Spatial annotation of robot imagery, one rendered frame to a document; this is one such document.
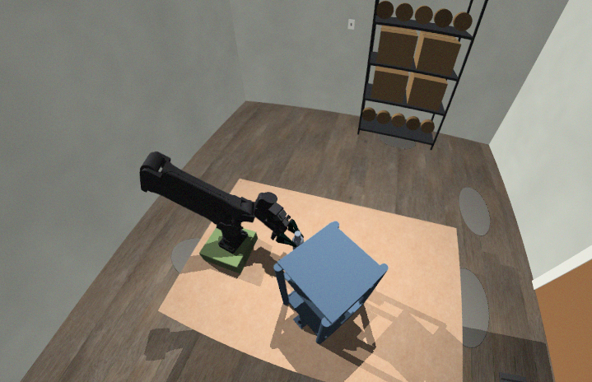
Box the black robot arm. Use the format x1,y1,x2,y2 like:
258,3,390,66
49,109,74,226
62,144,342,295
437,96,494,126
139,151,287,254

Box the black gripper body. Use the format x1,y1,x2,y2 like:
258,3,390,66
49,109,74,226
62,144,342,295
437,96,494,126
271,215,292,241

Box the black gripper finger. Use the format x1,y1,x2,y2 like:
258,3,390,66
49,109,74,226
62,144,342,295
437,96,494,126
277,232,297,247
288,219,299,234

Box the blue shelving unit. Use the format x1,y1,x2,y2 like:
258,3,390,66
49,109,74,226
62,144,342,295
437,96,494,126
273,221,389,344

